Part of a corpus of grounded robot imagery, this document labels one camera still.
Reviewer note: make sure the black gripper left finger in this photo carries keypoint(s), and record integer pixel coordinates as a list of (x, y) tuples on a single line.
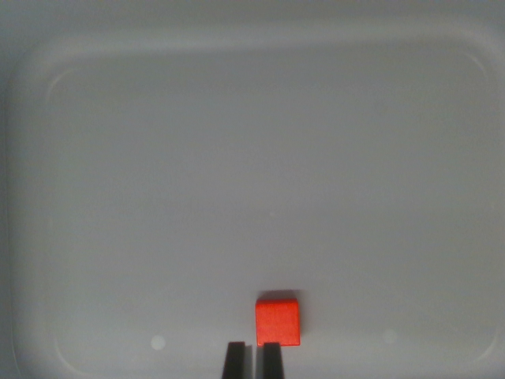
[(235, 361)]

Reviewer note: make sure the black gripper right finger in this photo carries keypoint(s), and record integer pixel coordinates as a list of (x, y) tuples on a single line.
[(273, 361)]

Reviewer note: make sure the red cube block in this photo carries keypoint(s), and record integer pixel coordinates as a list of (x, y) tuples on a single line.
[(277, 320)]

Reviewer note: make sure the white plastic tray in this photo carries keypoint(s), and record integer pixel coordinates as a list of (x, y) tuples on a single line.
[(252, 177)]

